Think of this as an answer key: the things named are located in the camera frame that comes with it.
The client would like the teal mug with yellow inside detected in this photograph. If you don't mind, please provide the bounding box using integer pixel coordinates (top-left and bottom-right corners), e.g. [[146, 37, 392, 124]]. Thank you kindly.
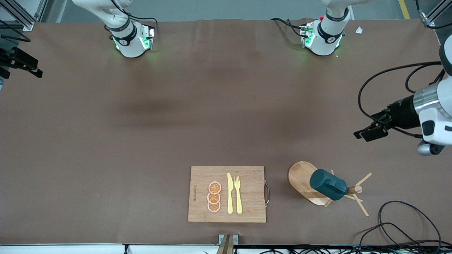
[[309, 169, 349, 201]]

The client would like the wooden mug rack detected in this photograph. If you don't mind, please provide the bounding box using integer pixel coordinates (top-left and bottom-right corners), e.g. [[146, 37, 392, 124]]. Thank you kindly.
[[288, 161, 373, 217]]

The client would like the bamboo cutting board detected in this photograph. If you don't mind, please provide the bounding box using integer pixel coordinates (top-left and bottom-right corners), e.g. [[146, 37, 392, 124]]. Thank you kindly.
[[188, 166, 270, 223]]

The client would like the yellow plastic fork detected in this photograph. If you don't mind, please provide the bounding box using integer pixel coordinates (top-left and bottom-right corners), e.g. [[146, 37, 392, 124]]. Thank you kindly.
[[234, 176, 243, 214]]

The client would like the yellow plastic knife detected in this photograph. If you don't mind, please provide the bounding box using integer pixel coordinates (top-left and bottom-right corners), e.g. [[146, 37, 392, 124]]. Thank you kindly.
[[227, 173, 234, 214]]

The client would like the brown table cover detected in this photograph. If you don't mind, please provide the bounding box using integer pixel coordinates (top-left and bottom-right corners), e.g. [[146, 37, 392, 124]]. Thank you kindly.
[[0, 18, 452, 246]]

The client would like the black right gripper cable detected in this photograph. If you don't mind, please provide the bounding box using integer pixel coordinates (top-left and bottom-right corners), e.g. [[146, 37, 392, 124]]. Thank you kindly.
[[0, 19, 31, 43]]

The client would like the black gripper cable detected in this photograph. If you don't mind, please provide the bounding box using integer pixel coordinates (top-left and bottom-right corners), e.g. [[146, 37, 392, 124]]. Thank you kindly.
[[0, 19, 31, 43], [358, 62, 446, 138]]

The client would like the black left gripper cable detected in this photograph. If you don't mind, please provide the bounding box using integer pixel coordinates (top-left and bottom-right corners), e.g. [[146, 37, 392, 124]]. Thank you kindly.
[[358, 62, 446, 138]]

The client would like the aluminium frame profile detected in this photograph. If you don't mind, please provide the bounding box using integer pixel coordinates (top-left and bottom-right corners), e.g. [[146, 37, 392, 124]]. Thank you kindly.
[[422, 0, 452, 28], [0, 0, 48, 31]]

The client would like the black floor cable loop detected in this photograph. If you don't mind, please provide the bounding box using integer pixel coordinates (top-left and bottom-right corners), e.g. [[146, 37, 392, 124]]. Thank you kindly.
[[378, 200, 442, 247], [357, 222, 424, 254]]

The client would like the black right arm base cable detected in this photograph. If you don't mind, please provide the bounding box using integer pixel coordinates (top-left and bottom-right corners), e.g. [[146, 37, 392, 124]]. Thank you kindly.
[[125, 14, 158, 29]]

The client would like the black arm base cable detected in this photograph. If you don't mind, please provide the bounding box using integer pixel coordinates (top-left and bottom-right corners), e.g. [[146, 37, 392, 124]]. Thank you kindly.
[[125, 14, 158, 29], [270, 18, 305, 38]]

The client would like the black left arm base cable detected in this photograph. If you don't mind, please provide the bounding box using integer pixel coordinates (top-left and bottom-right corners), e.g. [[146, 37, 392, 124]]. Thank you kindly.
[[270, 18, 305, 38]]

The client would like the metal bracket with wooden post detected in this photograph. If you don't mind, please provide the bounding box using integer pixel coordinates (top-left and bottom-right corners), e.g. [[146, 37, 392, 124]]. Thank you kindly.
[[217, 234, 239, 254]]

